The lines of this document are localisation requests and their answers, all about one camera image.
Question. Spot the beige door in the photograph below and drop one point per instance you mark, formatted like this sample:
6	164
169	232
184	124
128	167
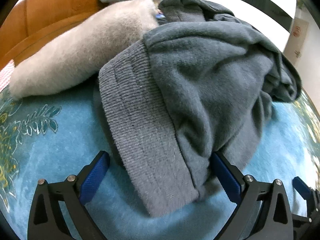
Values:
303	42

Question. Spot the pink checkered cloth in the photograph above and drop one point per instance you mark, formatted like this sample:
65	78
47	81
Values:
6	75

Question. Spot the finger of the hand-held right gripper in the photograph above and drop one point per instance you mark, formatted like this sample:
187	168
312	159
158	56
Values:
301	186

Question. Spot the blue floral blanket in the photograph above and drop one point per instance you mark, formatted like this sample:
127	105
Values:
62	142

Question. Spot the grey knit sweater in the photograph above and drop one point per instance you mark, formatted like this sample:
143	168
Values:
200	80

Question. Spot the red door decoration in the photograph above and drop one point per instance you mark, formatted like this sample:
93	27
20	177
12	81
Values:
296	30

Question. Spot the green potted plant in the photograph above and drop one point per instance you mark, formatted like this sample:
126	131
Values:
300	3

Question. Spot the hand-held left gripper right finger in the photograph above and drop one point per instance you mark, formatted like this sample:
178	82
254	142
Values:
225	177

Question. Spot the beige fluffy garment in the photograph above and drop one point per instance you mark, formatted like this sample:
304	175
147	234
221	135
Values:
75	55

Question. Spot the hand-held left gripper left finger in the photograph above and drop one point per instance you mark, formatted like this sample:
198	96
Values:
93	177

